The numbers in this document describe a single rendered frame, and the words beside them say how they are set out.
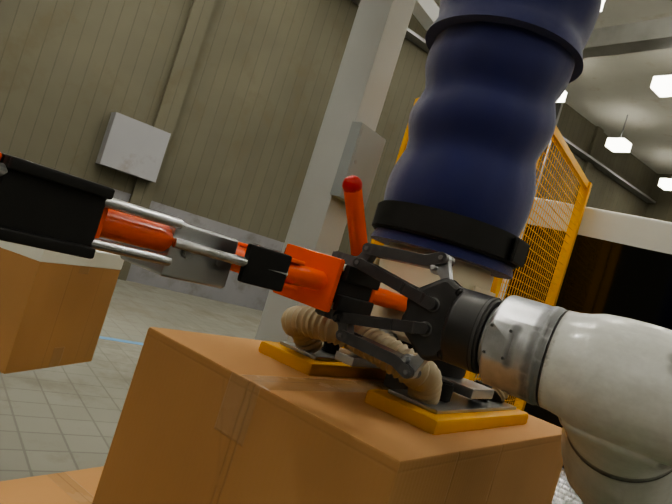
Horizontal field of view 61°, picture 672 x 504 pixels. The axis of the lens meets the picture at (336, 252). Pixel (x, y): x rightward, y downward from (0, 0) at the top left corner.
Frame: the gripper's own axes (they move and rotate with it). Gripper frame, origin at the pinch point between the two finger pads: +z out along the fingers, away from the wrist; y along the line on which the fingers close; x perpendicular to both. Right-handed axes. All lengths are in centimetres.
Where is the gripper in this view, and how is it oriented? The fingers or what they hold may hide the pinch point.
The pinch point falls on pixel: (325, 281)
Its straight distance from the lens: 65.6
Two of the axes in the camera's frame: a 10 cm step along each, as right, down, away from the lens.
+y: -3.0, 9.6, -0.2
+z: -7.9, -2.3, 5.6
